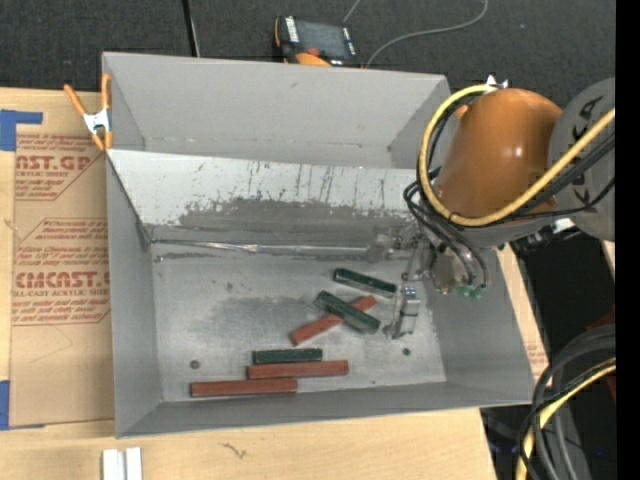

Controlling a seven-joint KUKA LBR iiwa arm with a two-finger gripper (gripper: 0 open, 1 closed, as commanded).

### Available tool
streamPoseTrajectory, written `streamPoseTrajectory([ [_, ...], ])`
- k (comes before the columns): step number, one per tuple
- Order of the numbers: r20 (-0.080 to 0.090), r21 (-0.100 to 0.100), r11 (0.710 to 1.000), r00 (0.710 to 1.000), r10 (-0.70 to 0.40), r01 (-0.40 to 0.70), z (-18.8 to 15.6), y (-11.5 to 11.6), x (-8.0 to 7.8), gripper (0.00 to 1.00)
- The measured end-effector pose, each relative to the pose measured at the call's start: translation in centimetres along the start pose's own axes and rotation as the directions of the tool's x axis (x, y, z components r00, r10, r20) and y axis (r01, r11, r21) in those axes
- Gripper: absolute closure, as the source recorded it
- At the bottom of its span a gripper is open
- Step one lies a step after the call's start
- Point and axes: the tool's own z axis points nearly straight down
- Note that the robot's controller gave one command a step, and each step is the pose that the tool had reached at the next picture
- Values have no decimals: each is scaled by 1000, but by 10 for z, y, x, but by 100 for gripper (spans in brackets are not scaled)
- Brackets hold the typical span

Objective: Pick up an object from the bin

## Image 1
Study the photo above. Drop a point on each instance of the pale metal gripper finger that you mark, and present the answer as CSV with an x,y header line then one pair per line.
x,y
413,315
401,313

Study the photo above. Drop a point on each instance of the dark green flat block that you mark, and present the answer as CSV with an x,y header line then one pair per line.
x,y
287,356
365,282
350,313

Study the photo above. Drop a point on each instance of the red-brown flat block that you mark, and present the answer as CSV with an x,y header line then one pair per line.
x,y
243,387
297,370
315,328

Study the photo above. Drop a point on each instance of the grey metal bin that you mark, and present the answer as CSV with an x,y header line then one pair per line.
x,y
280,278

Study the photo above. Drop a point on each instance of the brown cardboard board, red print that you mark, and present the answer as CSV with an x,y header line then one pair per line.
x,y
60,268

